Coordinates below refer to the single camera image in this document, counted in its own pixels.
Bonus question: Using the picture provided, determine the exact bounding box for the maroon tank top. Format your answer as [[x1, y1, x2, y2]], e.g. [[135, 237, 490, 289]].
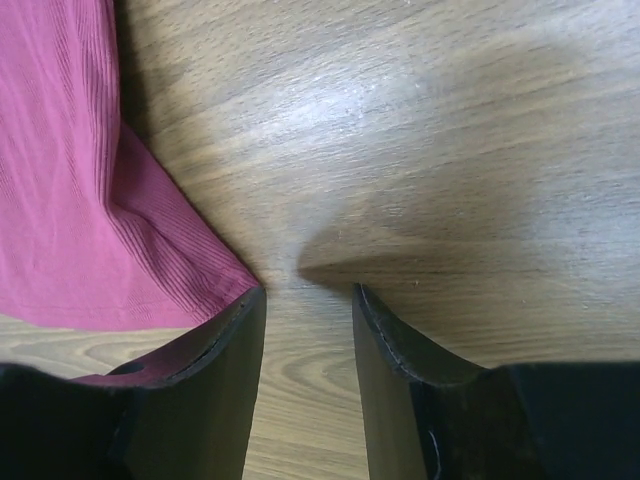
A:
[[1, 1, 257, 333]]

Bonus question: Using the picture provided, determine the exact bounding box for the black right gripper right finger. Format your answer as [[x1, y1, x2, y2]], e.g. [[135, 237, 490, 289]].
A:
[[352, 284, 639, 479]]

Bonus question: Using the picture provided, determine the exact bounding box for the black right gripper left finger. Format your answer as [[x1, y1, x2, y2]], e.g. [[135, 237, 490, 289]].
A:
[[1, 288, 266, 479]]

